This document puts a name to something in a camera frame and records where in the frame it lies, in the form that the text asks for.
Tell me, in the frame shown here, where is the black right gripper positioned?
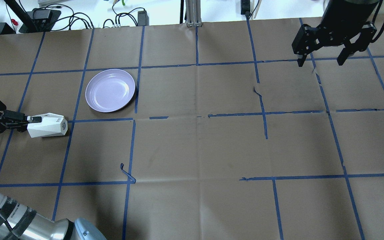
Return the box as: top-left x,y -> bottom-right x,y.
292,22 -> 377,67

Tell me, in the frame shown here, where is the white faceted mug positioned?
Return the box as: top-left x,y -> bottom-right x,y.
26,113 -> 68,138

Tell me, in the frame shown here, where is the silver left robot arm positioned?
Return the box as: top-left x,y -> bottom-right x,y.
0,100 -> 105,240

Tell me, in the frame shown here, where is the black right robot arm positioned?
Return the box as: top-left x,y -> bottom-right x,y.
292,0 -> 384,67

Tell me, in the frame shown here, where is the lavender round plate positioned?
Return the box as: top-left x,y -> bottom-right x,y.
84,69 -> 136,113

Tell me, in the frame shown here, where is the black tripod leg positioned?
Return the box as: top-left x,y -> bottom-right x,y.
4,0 -> 39,32

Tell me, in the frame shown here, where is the black power adapter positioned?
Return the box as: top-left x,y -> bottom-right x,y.
137,10 -> 149,26

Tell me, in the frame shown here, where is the black plug with cable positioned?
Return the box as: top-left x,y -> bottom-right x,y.
240,0 -> 251,16

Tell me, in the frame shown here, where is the black device with cables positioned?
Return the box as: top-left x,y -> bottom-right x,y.
26,9 -> 61,32

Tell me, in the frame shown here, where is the aluminium frame post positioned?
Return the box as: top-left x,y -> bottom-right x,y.
184,0 -> 202,28

